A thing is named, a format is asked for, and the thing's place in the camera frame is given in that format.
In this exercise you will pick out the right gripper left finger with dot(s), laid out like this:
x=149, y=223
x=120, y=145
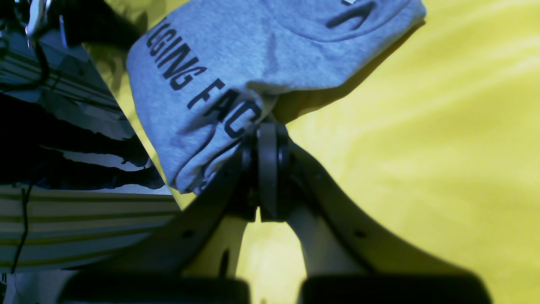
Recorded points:
x=194, y=258

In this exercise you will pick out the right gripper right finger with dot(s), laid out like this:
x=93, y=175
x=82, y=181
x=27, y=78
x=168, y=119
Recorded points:
x=349, y=257

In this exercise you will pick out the grey t-shirt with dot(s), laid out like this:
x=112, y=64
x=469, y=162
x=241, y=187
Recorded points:
x=213, y=68

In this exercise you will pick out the yellow table cloth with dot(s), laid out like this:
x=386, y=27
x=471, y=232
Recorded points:
x=437, y=139

